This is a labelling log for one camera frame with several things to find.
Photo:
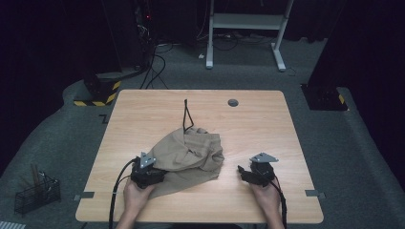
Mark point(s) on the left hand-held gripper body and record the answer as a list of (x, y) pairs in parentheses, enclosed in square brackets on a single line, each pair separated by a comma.
[(143, 173)]

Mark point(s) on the person's right hand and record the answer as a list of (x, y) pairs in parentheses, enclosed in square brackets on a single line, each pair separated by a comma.
[(266, 197)]

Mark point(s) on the black curtain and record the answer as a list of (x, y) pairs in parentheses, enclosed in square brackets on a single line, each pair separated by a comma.
[(47, 38), (369, 47)]

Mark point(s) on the person's left hand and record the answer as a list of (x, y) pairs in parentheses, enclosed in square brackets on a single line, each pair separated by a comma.
[(137, 197)]

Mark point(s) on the khaki shorts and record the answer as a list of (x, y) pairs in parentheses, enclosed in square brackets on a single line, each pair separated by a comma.
[(187, 159)]

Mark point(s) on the black equipment rack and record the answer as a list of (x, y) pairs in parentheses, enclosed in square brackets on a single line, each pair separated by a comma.
[(165, 19)]

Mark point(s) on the grey tape piece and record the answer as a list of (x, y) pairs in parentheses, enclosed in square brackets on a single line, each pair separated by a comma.
[(85, 195), (314, 193)]

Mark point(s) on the white plug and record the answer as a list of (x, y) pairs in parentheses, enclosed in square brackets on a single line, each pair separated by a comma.
[(201, 56)]

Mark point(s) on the white metal stand frame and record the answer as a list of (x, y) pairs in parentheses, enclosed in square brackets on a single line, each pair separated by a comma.
[(245, 21)]

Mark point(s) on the black stand base yellow mark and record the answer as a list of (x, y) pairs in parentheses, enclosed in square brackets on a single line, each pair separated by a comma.
[(323, 97)]

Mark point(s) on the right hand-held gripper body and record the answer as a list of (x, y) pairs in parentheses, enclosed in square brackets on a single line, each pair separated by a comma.
[(262, 170)]

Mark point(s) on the black yellow striped stand base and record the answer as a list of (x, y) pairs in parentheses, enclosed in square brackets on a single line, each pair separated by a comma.
[(102, 92)]

